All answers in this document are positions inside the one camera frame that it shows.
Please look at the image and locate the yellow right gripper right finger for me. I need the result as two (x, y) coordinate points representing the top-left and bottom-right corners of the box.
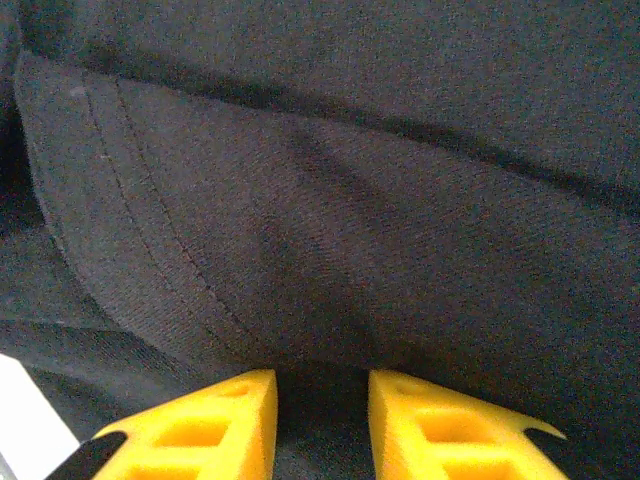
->
(367, 368), (571, 480)

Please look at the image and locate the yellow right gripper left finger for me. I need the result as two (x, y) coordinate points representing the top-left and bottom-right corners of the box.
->
(49, 368), (279, 480)

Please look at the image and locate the black printed t-shirt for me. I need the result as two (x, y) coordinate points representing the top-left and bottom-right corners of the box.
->
(0, 0), (640, 480)

